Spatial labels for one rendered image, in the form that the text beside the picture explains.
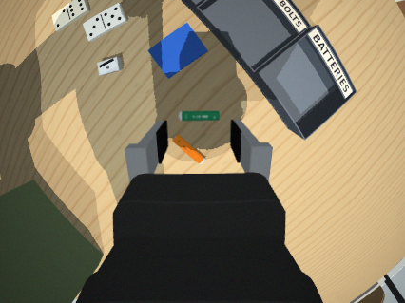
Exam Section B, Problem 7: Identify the green battery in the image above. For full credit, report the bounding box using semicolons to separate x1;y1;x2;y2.
179;111;220;121

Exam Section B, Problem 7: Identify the blue flat rectangular block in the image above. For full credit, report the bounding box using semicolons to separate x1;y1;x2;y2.
148;23;208;79

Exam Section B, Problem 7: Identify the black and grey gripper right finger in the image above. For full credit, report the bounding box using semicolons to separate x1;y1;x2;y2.
230;120;273;181

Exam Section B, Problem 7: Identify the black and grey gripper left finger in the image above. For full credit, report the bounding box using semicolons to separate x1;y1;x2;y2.
125;121;168;182

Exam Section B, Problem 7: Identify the orange battery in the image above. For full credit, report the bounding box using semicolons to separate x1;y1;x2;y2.
173;134;205;165

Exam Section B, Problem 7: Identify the dark grey three-compartment bin rack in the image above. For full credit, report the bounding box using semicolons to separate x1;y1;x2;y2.
181;0;357;140

